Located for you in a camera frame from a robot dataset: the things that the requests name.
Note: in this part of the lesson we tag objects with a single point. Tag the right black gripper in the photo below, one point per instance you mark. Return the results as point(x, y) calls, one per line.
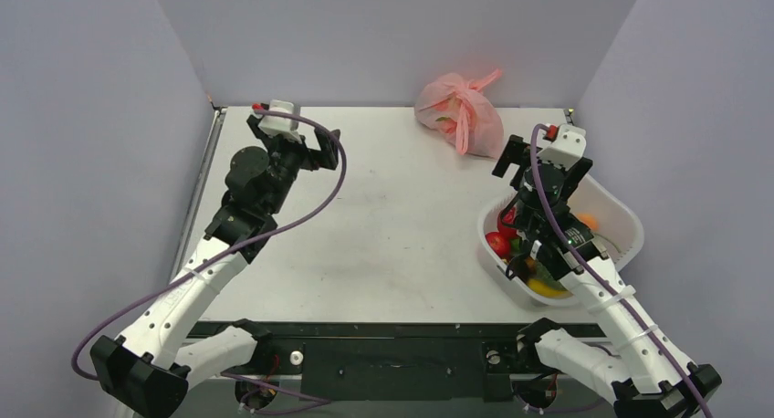
point(545, 174)

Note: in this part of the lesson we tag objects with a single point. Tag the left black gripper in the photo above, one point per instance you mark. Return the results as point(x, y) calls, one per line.
point(325, 158)

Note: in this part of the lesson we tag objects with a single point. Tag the pink plastic bag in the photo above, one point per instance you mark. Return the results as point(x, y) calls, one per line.
point(457, 108)

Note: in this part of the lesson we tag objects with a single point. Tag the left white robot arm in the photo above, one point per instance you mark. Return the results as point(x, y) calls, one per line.
point(149, 367)

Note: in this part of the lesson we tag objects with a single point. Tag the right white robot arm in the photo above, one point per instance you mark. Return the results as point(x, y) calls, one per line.
point(647, 375)

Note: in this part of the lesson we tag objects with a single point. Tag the red fake tomato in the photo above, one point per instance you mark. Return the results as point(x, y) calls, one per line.
point(505, 224)

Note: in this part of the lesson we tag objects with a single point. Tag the orange fake fruit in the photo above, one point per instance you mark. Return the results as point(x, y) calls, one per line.
point(589, 220)

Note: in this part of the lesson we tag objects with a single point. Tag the yellow fake banana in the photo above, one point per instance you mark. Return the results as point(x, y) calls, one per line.
point(547, 289)

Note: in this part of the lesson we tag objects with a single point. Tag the white plastic basket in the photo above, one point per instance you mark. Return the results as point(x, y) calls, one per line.
point(619, 229)

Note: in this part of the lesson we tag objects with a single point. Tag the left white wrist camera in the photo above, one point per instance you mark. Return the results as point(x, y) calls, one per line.
point(273, 126)

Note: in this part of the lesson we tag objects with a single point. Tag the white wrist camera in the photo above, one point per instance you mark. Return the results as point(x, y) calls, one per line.
point(273, 126)
point(567, 144)

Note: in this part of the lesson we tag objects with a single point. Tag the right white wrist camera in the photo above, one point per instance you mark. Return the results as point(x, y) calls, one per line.
point(567, 144)

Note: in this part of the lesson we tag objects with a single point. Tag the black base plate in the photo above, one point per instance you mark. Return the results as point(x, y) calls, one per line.
point(395, 361)

